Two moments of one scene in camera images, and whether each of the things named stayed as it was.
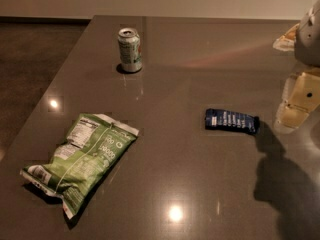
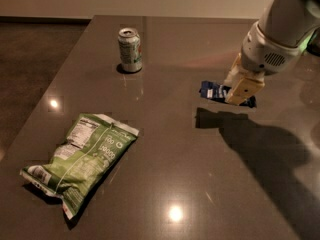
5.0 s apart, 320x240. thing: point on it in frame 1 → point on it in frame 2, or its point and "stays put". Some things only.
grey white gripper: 309,39 → 263,54
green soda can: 129,45 stays put
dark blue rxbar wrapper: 218,118 → 218,92
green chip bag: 90,150 stays put
